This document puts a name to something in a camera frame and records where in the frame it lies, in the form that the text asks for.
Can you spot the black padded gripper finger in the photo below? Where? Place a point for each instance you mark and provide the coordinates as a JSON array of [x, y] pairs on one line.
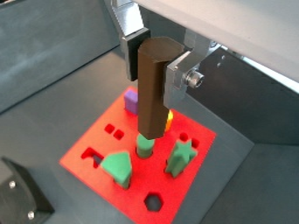
[[132, 32]]

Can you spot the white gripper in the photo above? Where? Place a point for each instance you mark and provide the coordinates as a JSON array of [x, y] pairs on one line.
[[256, 28]]

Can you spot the brown hexagon peg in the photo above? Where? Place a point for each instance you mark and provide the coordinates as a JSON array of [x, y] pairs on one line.
[[155, 53]]

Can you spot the red shape sorter board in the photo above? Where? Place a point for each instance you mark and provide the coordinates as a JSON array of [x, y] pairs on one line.
[[152, 199]]

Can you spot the yellow peg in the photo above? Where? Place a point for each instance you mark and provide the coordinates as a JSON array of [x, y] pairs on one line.
[[168, 122]]

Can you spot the purple block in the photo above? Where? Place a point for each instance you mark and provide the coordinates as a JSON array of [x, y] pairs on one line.
[[131, 101]]

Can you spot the green cylinder peg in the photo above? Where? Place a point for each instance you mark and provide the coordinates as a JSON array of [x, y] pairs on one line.
[[144, 146]]

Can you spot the green star peg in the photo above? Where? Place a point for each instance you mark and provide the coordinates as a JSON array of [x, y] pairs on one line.
[[183, 154]]

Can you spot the green pentagon peg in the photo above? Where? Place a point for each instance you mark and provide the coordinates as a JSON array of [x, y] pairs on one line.
[[117, 167]]

